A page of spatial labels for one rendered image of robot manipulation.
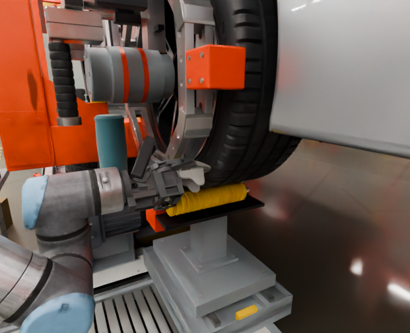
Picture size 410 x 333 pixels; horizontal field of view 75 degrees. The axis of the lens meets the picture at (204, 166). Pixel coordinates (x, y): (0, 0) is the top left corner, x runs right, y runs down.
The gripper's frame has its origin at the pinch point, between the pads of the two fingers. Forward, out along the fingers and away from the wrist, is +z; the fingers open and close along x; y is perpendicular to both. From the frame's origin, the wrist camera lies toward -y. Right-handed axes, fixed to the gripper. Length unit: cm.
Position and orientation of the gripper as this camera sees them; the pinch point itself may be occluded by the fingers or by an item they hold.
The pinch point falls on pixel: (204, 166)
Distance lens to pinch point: 64.7
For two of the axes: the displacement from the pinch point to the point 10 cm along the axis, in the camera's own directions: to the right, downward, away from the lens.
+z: 8.8, -1.3, 4.5
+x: 3.3, -5.1, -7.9
